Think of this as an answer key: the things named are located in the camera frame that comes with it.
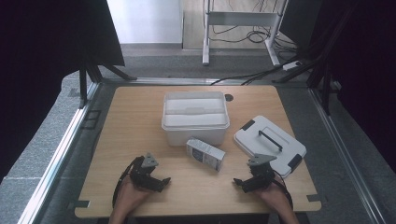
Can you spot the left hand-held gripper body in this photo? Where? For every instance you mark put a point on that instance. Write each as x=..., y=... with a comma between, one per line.
x=140, y=174

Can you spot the grey and white carton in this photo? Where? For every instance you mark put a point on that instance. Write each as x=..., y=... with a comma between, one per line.
x=205, y=154

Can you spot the person's left hand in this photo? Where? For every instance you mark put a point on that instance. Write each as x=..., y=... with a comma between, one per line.
x=129, y=197

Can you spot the white plastic storage box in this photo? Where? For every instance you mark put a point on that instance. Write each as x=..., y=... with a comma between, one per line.
x=194, y=137

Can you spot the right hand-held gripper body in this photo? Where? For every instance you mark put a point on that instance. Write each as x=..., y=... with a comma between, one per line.
x=262, y=175

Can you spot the white metal desk frame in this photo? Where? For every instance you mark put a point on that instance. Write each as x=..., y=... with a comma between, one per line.
x=243, y=18

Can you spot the black metal stand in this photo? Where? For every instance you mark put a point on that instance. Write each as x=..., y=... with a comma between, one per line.
x=82, y=84
x=325, y=90

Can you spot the aluminium rail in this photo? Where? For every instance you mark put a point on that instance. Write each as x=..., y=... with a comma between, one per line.
x=345, y=155
x=56, y=161
x=174, y=81

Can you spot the white power strip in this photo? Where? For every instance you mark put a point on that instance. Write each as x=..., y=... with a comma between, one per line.
x=291, y=65

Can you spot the person's right hand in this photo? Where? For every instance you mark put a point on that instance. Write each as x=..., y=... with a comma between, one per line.
x=277, y=197

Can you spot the black floor bracket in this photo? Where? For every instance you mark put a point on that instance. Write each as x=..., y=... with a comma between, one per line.
x=91, y=119

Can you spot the white box lid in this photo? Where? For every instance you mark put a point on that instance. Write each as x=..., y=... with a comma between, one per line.
x=194, y=110

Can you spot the black curtain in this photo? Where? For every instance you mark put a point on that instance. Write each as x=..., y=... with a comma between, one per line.
x=364, y=62
x=40, y=62

